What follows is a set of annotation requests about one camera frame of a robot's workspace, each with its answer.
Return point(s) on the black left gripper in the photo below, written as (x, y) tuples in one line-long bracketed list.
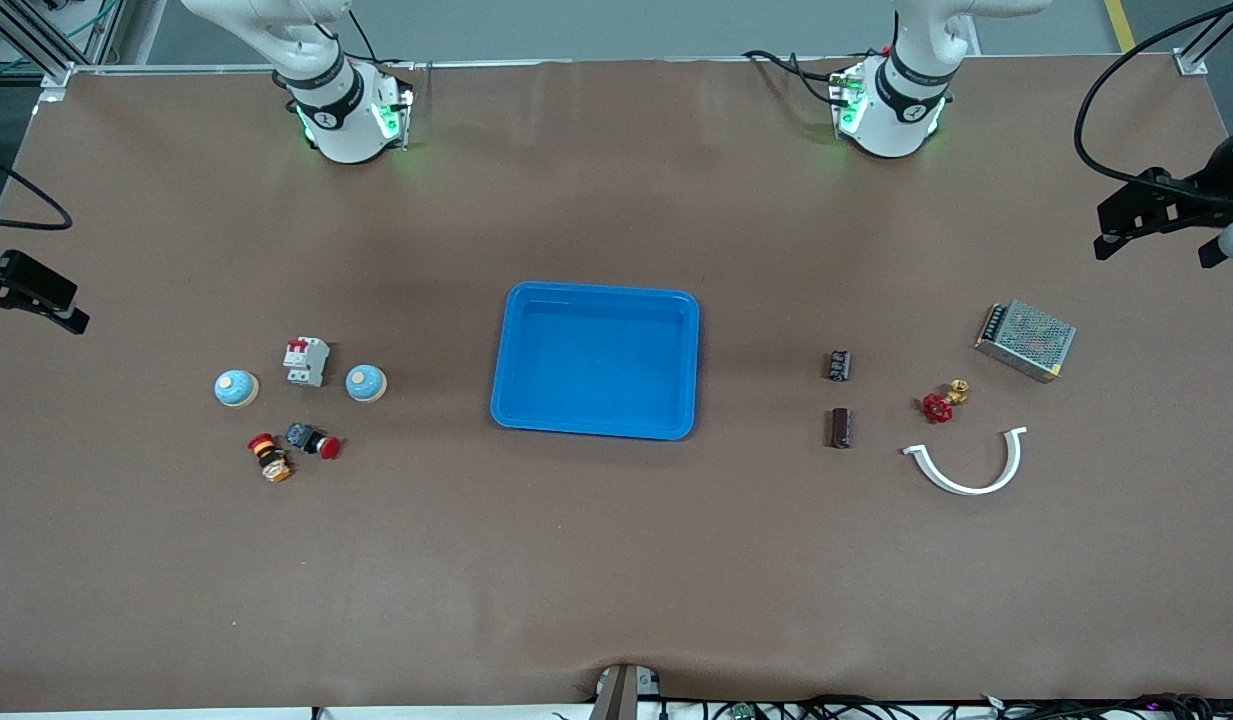
[(1194, 190)]

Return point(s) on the blue service bell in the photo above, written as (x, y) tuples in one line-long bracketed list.
[(366, 383), (236, 388)]

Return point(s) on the black terminal block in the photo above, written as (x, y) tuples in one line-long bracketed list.
[(840, 365)]

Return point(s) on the long brown electrolytic capacitor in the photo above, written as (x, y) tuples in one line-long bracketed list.
[(839, 428)]

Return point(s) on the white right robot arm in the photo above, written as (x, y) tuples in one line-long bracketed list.
[(341, 120)]

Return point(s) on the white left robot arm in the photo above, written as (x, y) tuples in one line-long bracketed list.
[(891, 110)]

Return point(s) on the blue plastic tray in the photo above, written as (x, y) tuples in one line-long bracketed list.
[(596, 390)]

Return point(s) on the metal mesh power supply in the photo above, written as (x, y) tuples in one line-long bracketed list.
[(1026, 338)]

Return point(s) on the white circuit breaker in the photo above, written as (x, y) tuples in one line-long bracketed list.
[(306, 362)]

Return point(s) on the small red orange push button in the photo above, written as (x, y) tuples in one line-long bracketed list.
[(271, 460)]

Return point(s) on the red mushroom push button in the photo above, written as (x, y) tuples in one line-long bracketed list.
[(301, 437)]

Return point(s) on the white half-round pipe clamp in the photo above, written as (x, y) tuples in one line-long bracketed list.
[(971, 490)]

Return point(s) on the brown table mat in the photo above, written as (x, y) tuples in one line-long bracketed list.
[(616, 560)]

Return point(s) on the aluminium frame profile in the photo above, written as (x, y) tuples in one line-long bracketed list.
[(1191, 62), (56, 80)]

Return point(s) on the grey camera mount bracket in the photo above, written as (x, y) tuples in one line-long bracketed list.
[(624, 695)]

